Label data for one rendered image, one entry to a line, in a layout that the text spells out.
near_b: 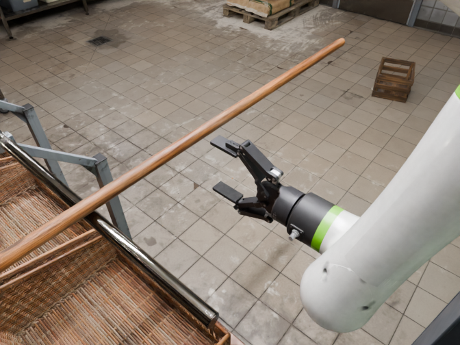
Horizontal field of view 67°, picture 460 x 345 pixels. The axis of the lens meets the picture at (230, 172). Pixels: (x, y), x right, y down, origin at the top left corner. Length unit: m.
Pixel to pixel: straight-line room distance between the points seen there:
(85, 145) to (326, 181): 1.83
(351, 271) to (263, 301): 1.46
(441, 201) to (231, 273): 1.66
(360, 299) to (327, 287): 0.04
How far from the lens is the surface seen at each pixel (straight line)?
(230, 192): 0.81
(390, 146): 2.99
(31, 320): 1.36
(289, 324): 1.88
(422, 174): 0.41
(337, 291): 0.50
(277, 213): 0.67
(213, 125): 0.88
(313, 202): 0.65
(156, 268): 0.64
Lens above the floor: 1.71
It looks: 43 degrees down
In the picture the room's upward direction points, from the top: straight up
